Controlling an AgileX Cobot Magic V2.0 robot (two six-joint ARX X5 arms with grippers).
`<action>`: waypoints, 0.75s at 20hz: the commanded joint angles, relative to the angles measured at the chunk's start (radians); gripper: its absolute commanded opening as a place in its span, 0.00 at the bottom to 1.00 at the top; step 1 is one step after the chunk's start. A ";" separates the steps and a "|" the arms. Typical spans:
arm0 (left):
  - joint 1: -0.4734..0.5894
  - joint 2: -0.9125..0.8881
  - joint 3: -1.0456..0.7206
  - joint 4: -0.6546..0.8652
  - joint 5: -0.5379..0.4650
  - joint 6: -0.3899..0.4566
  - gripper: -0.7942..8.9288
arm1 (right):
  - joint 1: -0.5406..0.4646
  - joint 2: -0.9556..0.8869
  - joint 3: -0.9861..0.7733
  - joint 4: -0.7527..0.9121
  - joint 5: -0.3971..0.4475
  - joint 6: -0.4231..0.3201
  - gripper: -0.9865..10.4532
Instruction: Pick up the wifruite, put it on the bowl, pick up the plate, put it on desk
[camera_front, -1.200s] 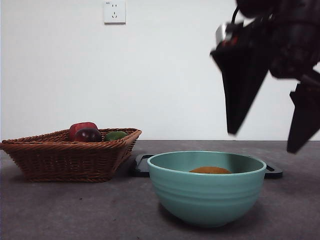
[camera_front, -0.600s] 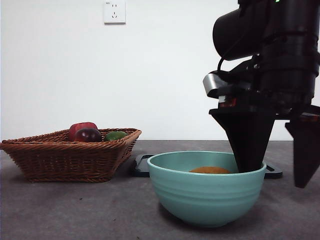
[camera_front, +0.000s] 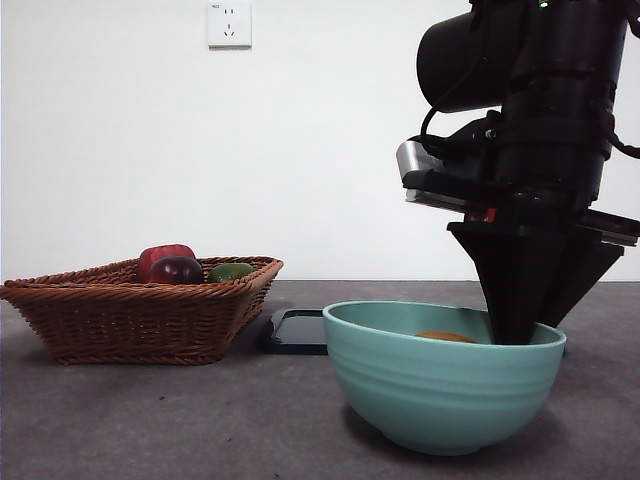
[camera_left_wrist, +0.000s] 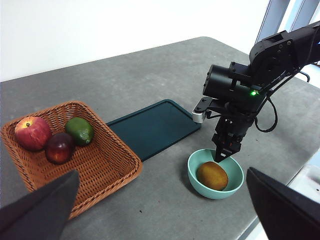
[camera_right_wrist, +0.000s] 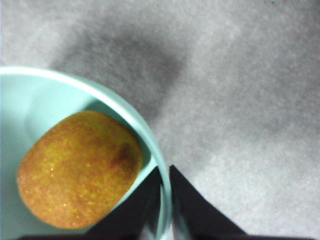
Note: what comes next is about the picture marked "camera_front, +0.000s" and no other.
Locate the yellow orange mango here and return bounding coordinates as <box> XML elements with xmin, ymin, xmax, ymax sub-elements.
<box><xmin>414</xmin><ymin>330</ymin><xmax>479</xmax><ymax>345</ymax></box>

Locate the dark rectangular tray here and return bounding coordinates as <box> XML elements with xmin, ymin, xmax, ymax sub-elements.
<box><xmin>257</xmin><ymin>308</ymin><xmax>331</xmax><ymax>357</ymax></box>

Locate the teal bowl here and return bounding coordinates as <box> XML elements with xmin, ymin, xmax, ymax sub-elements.
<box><xmin>322</xmin><ymin>299</ymin><xmax>568</xmax><ymax>457</ymax></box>

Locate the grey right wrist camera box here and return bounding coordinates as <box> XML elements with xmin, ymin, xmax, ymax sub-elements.
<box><xmin>396</xmin><ymin>141</ymin><xmax>454</xmax><ymax>177</ymax></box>

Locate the dark purple fruit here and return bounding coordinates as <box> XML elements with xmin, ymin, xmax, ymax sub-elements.
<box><xmin>149</xmin><ymin>255</ymin><xmax>205</xmax><ymax>285</ymax></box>

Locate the white wall socket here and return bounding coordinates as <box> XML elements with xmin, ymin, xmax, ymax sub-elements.
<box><xmin>207</xmin><ymin>0</ymin><xmax>253</xmax><ymax>50</ymax></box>

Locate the red apple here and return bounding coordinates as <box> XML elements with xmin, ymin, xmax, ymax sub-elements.
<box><xmin>138</xmin><ymin>243</ymin><xmax>197</xmax><ymax>284</ymax></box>

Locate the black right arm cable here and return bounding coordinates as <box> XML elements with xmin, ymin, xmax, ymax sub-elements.
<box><xmin>419</xmin><ymin>29</ymin><xmax>506</xmax><ymax>160</ymax></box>

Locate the green fruit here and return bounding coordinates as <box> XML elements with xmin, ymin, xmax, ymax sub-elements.
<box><xmin>207</xmin><ymin>261</ymin><xmax>255</xmax><ymax>284</ymax></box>

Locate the brown wicker basket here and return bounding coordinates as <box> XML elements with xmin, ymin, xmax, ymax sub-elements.
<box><xmin>0</xmin><ymin>255</ymin><xmax>284</xmax><ymax>366</ymax></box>

